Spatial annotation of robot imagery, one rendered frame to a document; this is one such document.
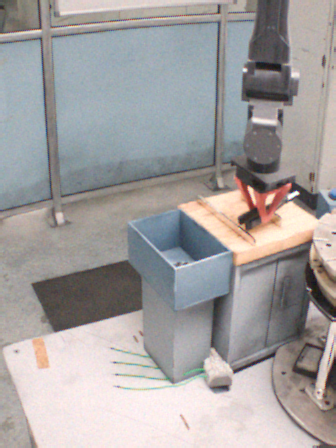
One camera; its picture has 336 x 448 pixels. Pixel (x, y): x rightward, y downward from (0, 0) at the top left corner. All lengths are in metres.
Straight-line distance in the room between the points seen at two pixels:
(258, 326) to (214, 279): 0.18
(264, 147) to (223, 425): 0.49
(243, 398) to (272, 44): 0.63
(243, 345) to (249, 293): 0.12
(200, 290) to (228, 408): 0.24
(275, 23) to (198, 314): 0.51
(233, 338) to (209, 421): 0.16
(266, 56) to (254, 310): 0.46
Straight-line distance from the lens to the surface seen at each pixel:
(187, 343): 1.06
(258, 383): 1.13
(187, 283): 0.94
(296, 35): 3.32
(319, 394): 1.07
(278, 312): 1.12
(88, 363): 1.16
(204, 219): 1.04
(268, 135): 0.83
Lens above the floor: 1.57
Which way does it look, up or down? 30 degrees down
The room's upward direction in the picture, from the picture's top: straight up
